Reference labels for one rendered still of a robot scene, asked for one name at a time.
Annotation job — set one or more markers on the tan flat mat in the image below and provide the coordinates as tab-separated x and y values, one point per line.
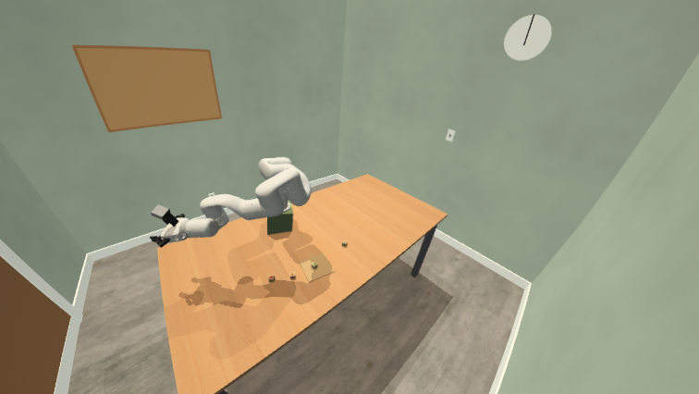
324	267

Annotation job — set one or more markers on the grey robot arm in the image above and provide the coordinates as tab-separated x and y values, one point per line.
273	196

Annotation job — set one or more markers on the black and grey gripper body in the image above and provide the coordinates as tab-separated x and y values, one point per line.
173	233

